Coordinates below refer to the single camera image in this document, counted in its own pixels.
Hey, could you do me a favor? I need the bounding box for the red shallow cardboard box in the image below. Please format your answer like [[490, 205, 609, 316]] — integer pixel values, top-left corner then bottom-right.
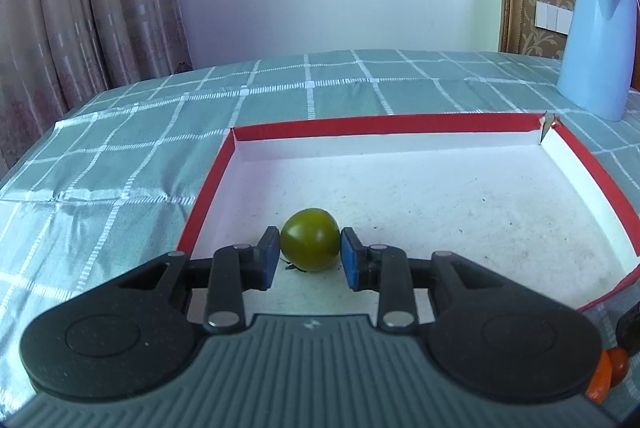
[[178, 114, 639, 309]]

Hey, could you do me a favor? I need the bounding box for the white wall switch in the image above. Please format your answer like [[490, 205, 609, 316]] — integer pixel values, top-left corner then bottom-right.
[[534, 1, 573, 36]]

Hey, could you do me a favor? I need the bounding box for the light blue electric kettle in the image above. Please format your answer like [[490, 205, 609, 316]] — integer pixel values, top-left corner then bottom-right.
[[556, 0, 636, 122]]

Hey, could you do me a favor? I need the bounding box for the pink patterned curtain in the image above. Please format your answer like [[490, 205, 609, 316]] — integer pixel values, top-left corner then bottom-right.
[[1, 0, 192, 172]]

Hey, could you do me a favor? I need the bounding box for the orange mandarin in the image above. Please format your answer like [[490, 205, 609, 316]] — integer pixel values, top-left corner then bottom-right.
[[585, 350, 613, 404]]

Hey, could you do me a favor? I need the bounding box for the teal checked bed sheet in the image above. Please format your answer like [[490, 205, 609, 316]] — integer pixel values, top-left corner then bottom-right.
[[1, 50, 639, 416]]

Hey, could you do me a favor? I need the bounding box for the large green tomato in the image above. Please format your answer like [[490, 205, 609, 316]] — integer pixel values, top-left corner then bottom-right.
[[280, 208, 340, 272]]

